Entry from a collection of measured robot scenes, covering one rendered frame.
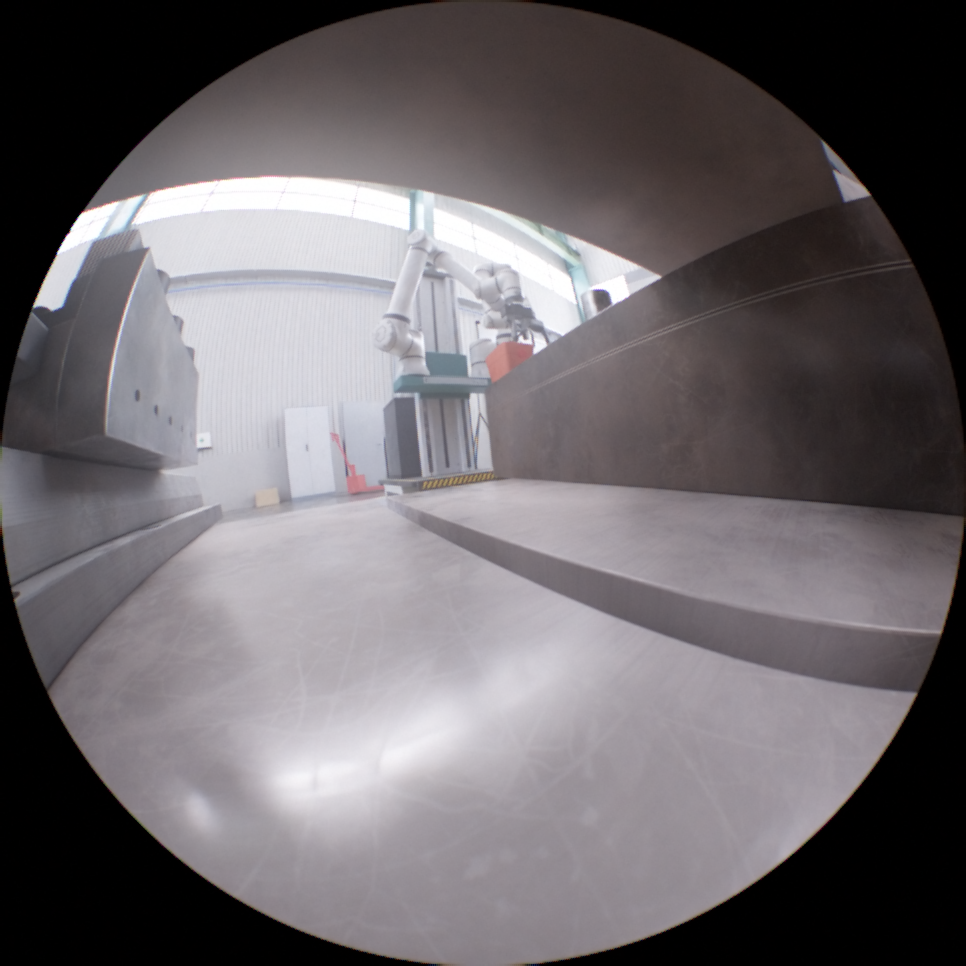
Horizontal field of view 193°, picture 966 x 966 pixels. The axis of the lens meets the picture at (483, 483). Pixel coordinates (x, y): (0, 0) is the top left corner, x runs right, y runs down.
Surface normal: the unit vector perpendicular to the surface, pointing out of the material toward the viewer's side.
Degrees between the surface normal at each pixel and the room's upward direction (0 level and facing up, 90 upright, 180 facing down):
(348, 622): 0
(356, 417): 90
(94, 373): 90
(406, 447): 90
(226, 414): 90
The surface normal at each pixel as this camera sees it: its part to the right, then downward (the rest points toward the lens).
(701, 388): -0.93, 0.13
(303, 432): 0.64, 0.00
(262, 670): -0.11, -0.99
